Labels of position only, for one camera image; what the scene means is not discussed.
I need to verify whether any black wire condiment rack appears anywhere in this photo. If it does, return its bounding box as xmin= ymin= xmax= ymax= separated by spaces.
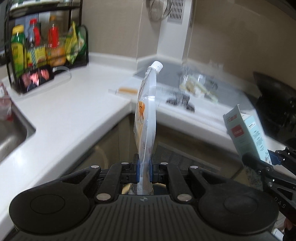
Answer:
xmin=1 ymin=1 xmax=89 ymax=94

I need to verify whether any light blue carton box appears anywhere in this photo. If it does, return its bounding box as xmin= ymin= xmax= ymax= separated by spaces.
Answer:
xmin=223 ymin=105 xmax=272 ymax=164

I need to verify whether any orange cap red bottle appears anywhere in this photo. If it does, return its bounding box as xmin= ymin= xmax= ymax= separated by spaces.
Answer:
xmin=46 ymin=15 xmax=61 ymax=67

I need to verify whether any stainless steel sink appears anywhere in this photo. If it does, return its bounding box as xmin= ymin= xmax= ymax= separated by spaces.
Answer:
xmin=0 ymin=104 xmax=36 ymax=162

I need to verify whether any white charging cable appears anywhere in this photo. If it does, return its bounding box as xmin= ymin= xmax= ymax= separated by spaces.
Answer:
xmin=52 ymin=66 xmax=73 ymax=82

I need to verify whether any metal mesh strainer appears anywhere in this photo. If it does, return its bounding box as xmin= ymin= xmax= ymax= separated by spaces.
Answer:
xmin=145 ymin=0 xmax=172 ymax=22

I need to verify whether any green label bottle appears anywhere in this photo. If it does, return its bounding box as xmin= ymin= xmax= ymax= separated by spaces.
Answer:
xmin=11 ymin=25 xmax=26 ymax=77

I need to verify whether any white spouted drink pouch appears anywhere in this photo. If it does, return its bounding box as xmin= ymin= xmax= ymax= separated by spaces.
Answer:
xmin=128 ymin=61 xmax=163 ymax=195

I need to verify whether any black wok pan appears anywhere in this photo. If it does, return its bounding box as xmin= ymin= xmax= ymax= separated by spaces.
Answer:
xmin=253 ymin=72 xmax=295 ymax=148

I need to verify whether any glass cooktop stove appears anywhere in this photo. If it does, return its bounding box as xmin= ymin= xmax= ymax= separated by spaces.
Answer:
xmin=157 ymin=61 xmax=254 ymax=110

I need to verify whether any clear plastic wrapper trash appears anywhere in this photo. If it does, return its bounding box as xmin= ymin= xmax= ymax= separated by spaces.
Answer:
xmin=179 ymin=63 xmax=218 ymax=103

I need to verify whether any red cap sauce bottle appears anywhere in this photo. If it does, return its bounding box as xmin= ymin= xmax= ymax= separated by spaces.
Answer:
xmin=26 ymin=18 xmax=43 ymax=68

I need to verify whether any black smartphone with video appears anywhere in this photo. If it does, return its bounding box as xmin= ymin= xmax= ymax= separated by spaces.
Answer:
xmin=19 ymin=65 xmax=54 ymax=93

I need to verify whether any pink plastic bag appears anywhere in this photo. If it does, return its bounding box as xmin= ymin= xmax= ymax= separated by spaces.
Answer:
xmin=0 ymin=82 xmax=12 ymax=121

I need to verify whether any brown wrapped stick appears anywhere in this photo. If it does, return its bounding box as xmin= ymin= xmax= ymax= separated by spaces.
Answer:
xmin=108 ymin=87 xmax=138 ymax=95

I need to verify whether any yellow green snack bag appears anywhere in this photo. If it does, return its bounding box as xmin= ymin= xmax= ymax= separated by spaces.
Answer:
xmin=65 ymin=21 xmax=87 ymax=64

